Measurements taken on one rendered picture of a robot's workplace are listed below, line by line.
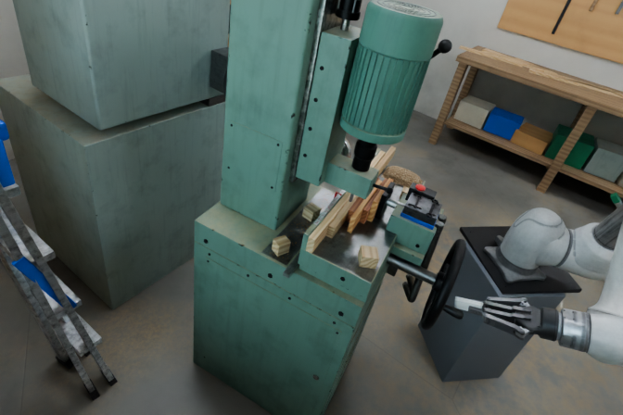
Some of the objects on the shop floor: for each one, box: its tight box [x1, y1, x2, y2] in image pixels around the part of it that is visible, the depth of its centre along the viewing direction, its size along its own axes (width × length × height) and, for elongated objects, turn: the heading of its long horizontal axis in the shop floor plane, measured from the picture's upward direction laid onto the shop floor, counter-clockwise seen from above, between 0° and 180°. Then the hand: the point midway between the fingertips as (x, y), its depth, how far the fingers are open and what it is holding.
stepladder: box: [0, 119, 118, 400], centre depth 120 cm, size 27×25×116 cm
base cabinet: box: [193, 241, 389, 415], centre depth 157 cm, size 45×58×71 cm
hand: (468, 305), depth 105 cm, fingers closed
